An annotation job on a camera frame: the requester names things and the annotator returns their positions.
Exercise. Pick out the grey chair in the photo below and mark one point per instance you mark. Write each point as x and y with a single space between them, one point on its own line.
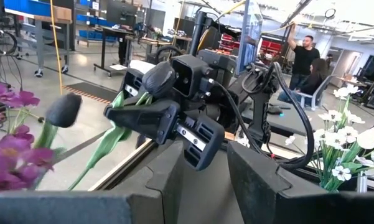
322 90

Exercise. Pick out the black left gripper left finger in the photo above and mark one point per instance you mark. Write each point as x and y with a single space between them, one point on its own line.
81 205

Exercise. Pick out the black artificial tulip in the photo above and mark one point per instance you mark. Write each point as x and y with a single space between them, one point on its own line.
63 109
158 79

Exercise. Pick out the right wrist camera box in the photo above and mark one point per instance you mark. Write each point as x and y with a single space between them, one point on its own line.
186 76

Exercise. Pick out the red parts drawers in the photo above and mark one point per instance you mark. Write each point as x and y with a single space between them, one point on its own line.
270 46

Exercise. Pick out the dark large screen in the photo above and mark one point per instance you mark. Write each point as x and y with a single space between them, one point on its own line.
373 68

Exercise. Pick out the purple artificial flower bunch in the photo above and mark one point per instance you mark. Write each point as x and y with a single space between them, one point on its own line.
12 158
18 98

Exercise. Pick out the blue storage bins row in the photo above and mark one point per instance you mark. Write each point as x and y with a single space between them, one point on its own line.
28 6

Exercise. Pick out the person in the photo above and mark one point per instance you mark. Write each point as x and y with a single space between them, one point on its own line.
312 82
303 59

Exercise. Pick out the black desk monitor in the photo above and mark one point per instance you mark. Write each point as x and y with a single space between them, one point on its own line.
121 12

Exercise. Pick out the white blossom flower bunch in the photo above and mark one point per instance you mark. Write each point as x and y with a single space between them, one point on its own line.
340 172
342 92

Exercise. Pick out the black desk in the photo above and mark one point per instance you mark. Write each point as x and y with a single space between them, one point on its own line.
115 30

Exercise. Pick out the black tall pole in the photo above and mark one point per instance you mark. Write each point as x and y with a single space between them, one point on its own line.
197 34

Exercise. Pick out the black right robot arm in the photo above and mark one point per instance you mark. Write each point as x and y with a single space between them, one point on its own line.
261 109

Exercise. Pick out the wood-topped rolling table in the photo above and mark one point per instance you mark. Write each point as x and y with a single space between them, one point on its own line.
40 43

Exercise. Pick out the blue bins under desk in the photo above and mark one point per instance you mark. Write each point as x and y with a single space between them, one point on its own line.
90 23

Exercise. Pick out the black orange striped floor strip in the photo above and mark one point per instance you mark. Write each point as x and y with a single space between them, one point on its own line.
87 96

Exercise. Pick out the blue transparent panel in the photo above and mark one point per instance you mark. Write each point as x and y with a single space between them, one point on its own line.
249 34

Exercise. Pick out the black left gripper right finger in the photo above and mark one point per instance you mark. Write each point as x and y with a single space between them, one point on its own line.
283 205

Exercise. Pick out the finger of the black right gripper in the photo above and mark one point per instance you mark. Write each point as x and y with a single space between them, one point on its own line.
131 81
143 119

